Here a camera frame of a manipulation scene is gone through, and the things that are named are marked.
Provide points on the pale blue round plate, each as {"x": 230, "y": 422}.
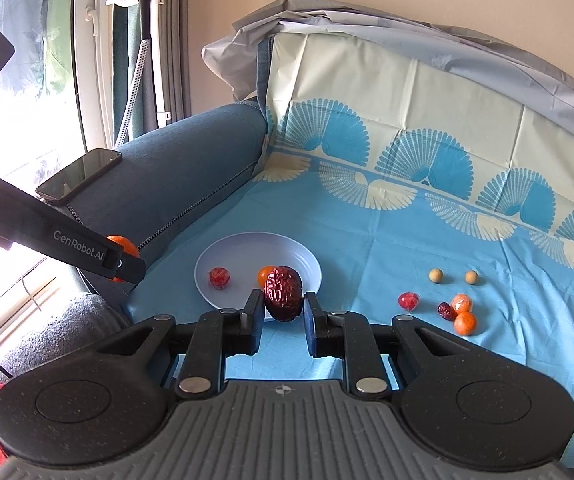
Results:
{"x": 239, "y": 265}

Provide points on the tan longan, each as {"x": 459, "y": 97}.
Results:
{"x": 435, "y": 276}
{"x": 472, "y": 277}

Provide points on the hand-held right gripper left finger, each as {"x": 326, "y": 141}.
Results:
{"x": 254, "y": 321}

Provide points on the grey plastic cover sheet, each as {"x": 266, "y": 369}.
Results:
{"x": 417, "y": 25}

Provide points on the red round fruit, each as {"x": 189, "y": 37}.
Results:
{"x": 219, "y": 277}
{"x": 409, "y": 300}

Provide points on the small reddish-brown date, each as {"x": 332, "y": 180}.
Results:
{"x": 445, "y": 311}

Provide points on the dark wrinkled red date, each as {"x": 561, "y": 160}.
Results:
{"x": 283, "y": 294}

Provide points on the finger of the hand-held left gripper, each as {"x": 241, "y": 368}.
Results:
{"x": 129, "y": 269}

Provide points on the small orange mandarin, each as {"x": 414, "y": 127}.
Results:
{"x": 264, "y": 275}
{"x": 465, "y": 323}
{"x": 123, "y": 244}

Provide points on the black smartphone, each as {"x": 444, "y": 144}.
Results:
{"x": 79, "y": 176}

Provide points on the blue fabric sofa armrest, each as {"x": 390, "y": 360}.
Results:
{"x": 187, "y": 160}

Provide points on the grey fuzzy blanket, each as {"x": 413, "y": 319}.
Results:
{"x": 42, "y": 330}

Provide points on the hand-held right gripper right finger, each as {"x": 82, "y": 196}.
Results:
{"x": 311, "y": 326}

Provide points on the plastic-wrapped orange mandarin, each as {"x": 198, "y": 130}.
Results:
{"x": 462, "y": 303}

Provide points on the dark green curtain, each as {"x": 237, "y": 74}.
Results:
{"x": 172, "y": 50}

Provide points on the blue fan-print cloth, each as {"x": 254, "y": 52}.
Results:
{"x": 417, "y": 200}

